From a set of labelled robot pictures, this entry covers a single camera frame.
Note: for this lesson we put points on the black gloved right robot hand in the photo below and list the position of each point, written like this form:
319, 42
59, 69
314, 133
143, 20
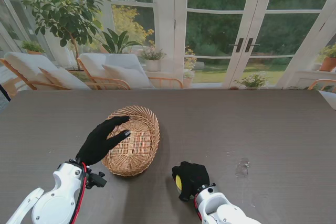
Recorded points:
194, 176

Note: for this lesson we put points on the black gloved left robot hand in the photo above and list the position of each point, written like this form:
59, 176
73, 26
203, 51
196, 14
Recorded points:
97, 142

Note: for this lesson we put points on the yellow round culture dish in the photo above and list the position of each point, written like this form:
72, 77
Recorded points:
178, 182

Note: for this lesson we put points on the oval wicker basket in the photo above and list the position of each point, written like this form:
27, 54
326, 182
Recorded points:
139, 153

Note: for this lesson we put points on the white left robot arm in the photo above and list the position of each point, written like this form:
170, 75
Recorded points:
55, 197

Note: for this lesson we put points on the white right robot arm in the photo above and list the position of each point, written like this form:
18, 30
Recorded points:
220, 207

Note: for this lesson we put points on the white throw pillow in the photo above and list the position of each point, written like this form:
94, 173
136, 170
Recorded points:
126, 75
63, 78

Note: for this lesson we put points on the white cushioned lounge chair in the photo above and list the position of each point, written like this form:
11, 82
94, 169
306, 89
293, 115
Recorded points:
23, 65
115, 62

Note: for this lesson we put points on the flowering plant in white pot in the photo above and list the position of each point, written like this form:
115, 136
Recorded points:
152, 58

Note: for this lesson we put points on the broad-leaf green plant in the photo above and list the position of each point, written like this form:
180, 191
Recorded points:
118, 41

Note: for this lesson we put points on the low white flowering plant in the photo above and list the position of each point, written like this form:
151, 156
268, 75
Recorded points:
252, 81

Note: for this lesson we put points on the yellow flowers in pale pot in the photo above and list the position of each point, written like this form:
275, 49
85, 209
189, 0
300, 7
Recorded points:
189, 62

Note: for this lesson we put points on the small plant in orange pot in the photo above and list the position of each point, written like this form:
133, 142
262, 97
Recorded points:
32, 47

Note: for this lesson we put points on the large leafy potted tree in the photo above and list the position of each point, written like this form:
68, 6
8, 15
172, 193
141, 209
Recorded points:
60, 11

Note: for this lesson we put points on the plant in terracotta pot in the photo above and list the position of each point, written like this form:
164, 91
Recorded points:
328, 62

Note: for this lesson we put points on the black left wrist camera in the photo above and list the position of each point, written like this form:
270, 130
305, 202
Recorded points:
97, 179

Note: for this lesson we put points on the orange frame chair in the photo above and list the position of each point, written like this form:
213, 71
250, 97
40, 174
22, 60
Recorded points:
319, 82

